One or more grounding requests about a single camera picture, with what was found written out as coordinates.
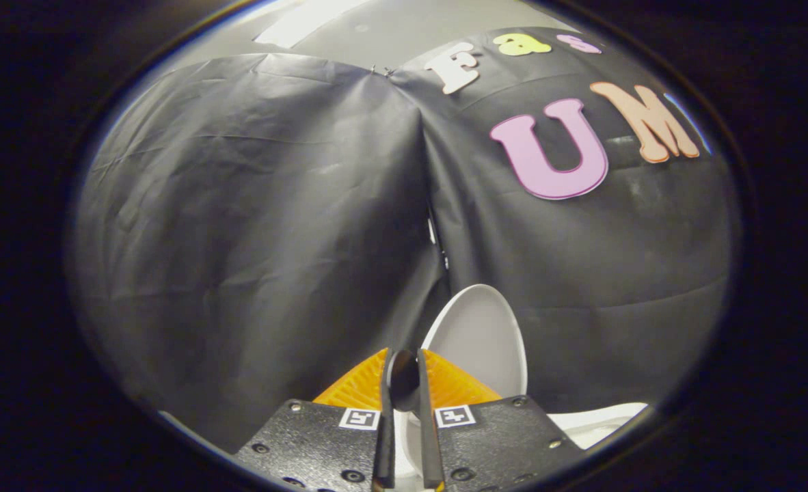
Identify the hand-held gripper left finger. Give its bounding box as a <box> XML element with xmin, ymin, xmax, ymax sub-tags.
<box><xmin>234</xmin><ymin>347</ymin><xmax>396</xmax><ymax>492</ymax></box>

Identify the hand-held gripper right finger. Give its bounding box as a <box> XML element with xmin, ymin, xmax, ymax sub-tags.
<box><xmin>415</xmin><ymin>348</ymin><xmax>584</xmax><ymax>492</ymax></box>

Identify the white toilet lid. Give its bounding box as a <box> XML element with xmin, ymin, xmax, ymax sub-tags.
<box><xmin>403</xmin><ymin>284</ymin><xmax>529</xmax><ymax>479</ymax></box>

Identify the plain black backdrop cloth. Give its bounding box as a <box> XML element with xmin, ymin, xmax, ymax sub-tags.
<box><xmin>69</xmin><ymin>53</ymin><xmax>447</xmax><ymax>453</ymax></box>

